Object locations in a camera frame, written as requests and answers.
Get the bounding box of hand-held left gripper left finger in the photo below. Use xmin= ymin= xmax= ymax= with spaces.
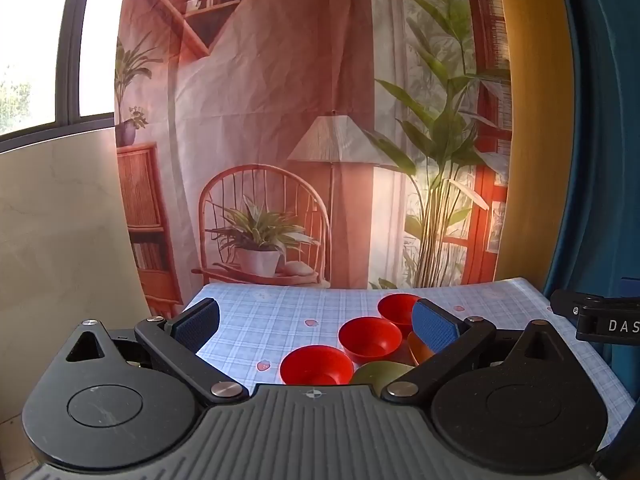
xmin=65 ymin=298 xmax=249 ymax=406

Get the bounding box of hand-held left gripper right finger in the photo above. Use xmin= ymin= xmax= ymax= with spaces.
xmin=381 ymin=298 xmax=576 ymax=405

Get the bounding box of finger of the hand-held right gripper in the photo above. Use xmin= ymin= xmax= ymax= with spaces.
xmin=549 ymin=288 xmax=640 ymax=344

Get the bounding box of red bowl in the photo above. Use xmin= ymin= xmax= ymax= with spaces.
xmin=338 ymin=317 xmax=404 ymax=364
xmin=279 ymin=345 xmax=356 ymax=386
xmin=377 ymin=293 xmax=424 ymax=334

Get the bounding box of green plate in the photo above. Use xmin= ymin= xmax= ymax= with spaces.
xmin=350 ymin=360 xmax=416 ymax=387

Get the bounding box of orange bowl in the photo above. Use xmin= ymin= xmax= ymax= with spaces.
xmin=406 ymin=331 xmax=435 ymax=367

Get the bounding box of blue plaid tablecloth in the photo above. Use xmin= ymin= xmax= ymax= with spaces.
xmin=182 ymin=277 xmax=637 ymax=461

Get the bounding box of blue curtain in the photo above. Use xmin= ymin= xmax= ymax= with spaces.
xmin=542 ymin=0 xmax=640 ymax=311

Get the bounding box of printed wall tapestry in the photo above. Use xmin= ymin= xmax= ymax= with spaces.
xmin=114 ymin=0 xmax=514 ymax=306

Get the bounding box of dark window frame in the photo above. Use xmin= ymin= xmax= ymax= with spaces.
xmin=0 ymin=0 xmax=132 ymax=155

